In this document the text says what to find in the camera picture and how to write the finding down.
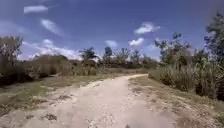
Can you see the pale dirt path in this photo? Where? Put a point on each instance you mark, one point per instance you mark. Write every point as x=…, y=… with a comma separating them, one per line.
x=106, y=103

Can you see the green bushes and trees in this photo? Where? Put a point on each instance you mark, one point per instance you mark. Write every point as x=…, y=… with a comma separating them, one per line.
x=193, y=76
x=20, y=68

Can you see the row of trees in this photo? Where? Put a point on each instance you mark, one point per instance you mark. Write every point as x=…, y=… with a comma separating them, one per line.
x=113, y=59

